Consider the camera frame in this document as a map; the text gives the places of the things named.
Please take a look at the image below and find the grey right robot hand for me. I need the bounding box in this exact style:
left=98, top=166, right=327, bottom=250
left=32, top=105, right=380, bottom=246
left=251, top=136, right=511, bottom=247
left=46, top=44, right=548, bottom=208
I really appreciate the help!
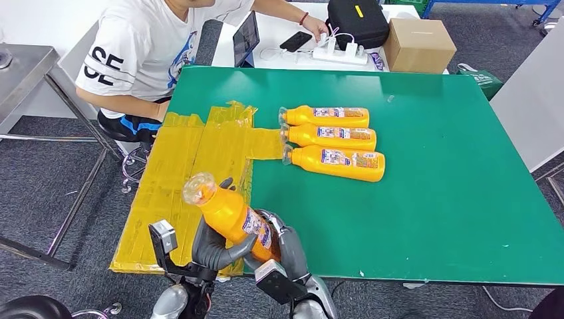
left=243, top=209, right=310, bottom=284

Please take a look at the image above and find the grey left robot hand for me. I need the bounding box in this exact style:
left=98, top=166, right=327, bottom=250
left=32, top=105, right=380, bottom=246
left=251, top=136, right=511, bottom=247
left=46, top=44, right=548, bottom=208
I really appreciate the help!
left=192, top=177, right=259, bottom=272

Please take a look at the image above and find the person's left hand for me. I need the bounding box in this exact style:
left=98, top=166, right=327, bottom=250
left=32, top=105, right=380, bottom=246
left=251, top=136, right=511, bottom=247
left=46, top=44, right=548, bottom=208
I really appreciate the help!
left=304, top=15, right=330, bottom=43

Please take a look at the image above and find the orange detergent bottle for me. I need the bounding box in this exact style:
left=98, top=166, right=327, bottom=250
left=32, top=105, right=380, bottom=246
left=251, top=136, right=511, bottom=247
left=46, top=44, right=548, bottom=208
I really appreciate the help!
left=278, top=105, right=370, bottom=129
left=280, top=124, right=378, bottom=152
left=281, top=145, right=386, bottom=183
left=182, top=171, right=283, bottom=264

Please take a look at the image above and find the black smartphone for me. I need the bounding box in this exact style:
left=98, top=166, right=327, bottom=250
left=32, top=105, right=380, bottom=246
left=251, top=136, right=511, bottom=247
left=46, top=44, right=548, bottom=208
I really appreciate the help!
left=279, top=31, right=313, bottom=53

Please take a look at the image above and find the white power strip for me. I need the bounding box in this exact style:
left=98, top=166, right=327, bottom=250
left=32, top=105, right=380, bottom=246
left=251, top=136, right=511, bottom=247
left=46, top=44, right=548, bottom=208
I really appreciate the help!
left=311, top=41, right=369, bottom=66

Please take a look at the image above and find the black zip case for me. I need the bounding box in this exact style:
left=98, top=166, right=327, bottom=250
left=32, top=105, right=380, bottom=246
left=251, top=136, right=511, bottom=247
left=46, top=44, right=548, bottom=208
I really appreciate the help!
left=324, top=0, right=391, bottom=51

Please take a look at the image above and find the black tablet on stand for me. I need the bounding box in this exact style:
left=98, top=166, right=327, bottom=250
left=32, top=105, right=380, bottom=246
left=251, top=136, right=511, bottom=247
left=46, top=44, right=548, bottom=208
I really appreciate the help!
left=232, top=11, right=260, bottom=69

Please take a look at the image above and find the green plastic crate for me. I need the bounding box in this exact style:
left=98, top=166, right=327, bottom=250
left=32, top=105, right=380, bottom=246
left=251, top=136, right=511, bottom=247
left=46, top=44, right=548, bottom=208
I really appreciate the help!
left=382, top=0, right=430, bottom=14

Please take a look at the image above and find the brown cardboard box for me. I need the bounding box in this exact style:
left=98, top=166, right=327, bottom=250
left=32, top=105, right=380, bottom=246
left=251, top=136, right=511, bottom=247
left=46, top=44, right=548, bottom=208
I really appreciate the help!
left=382, top=18, right=458, bottom=74

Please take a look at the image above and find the yellow taped cardboard mat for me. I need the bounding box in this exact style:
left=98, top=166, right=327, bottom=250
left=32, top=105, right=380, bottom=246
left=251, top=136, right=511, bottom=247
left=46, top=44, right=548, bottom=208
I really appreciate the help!
left=108, top=101, right=285, bottom=277

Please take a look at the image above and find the chrome stool base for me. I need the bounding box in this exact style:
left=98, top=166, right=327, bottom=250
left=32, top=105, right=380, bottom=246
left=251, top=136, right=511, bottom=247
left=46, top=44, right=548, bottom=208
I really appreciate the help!
left=120, top=143, right=155, bottom=195

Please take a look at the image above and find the blue metal rack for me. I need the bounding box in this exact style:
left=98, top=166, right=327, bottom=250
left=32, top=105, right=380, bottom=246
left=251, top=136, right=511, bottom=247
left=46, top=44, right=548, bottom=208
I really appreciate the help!
left=420, top=0, right=563, bottom=27

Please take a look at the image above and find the green shopping bag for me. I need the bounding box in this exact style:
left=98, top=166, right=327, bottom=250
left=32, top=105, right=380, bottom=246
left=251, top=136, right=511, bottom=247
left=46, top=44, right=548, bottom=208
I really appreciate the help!
left=456, top=63, right=504, bottom=102

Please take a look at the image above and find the person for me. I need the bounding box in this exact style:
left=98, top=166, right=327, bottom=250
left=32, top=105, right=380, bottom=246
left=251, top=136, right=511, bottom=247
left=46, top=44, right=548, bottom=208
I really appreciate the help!
left=74, top=0, right=330, bottom=146

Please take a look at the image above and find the black round stool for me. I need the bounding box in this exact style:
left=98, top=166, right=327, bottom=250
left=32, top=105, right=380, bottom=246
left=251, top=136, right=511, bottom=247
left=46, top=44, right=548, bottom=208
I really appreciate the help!
left=0, top=294, right=123, bottom=319

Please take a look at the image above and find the white panel table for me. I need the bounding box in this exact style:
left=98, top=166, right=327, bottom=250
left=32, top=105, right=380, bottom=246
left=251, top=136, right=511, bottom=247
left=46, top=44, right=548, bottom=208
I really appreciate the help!
left=489, top=17, right=564, bottom=173

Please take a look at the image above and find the steel bench with legs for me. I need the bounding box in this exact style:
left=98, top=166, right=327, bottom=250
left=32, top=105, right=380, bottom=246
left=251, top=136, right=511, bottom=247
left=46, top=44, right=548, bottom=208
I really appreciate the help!
left=0, top=43, right=122, bottom=272

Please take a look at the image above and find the dark round stool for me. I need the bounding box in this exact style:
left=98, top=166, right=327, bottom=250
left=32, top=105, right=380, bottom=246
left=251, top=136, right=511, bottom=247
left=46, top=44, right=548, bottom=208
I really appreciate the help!
left=528, top=288, right=564, bottom=319

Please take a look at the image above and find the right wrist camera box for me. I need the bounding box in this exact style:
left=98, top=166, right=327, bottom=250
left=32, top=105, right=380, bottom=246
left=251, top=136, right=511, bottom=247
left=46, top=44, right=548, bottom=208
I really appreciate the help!
left=254, top=259, right=309, bottom=306

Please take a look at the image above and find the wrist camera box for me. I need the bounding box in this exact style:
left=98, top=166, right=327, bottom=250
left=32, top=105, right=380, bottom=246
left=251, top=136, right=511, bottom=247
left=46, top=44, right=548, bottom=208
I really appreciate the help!
left=254, top=259, right=309, bottom=306
left=148, top=219, right=212, bottom=285

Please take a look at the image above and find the white charging cable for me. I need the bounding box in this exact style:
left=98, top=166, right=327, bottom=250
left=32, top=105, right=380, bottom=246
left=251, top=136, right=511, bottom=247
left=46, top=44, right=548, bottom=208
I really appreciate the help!
left=259, top=47, right=315, bottom=63

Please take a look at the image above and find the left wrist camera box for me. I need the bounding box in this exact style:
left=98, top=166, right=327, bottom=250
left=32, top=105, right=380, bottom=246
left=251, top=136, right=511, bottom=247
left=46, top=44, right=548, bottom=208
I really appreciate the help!
left=148, top=219, right=212, bottom=285

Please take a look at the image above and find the white floor cable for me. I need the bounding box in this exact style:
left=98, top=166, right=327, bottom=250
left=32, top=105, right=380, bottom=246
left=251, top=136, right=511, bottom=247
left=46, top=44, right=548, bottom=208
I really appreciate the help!
left=481, top=286, right=534, bottom=314

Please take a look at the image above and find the grey metal floor frame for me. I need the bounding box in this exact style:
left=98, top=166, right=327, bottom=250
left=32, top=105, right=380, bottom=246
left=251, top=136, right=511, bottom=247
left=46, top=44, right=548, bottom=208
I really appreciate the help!
left=533, top=161, right=564, bottom=208

